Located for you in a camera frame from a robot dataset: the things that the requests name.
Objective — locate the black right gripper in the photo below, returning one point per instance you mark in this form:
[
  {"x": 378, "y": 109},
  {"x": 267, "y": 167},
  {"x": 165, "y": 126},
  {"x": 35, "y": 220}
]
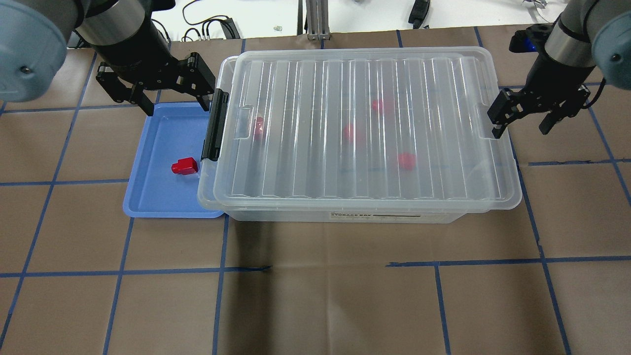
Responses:
[{"x": 555, "y": 73}]

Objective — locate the red block centre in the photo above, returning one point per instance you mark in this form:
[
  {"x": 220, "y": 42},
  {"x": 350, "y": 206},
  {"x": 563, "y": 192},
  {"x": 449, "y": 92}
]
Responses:
[{"x": 352, "y": 133}]

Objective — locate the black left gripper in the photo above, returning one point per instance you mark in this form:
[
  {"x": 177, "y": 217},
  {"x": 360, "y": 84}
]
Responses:
[{"x": 134, "y": 54}]

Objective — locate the red block from tray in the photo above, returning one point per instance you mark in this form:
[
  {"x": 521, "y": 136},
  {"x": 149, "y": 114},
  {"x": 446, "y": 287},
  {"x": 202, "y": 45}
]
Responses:
[{"x": 185, "y": 166}]

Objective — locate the clear plastic box lid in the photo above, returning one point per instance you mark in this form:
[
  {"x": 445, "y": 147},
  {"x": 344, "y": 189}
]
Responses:
[{"x": 365, "y": 128}]

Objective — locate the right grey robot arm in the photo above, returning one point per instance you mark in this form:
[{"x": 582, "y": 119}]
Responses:
[{"x": 585, "y": 48}]

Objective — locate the aluminium frame post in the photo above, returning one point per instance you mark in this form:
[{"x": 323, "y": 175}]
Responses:
[{"x": 317, "y": 20}]

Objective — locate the red block near latch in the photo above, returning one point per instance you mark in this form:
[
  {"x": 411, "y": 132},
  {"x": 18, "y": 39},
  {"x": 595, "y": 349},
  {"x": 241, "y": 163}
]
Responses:
[{"x": 259, "y": 129}]

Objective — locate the clear plastic storage box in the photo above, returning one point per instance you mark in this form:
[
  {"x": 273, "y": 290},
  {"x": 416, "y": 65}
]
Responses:
[{"x": 340, "y": 217}]

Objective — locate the red block front edge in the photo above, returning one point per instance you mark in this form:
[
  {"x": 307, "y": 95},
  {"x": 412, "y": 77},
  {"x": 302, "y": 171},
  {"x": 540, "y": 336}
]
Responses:
[{"x": 406, "y": 161}]

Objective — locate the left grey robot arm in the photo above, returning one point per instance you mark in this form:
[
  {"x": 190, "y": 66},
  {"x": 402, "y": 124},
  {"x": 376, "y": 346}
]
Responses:
[{"x": 34, "y": 36}]

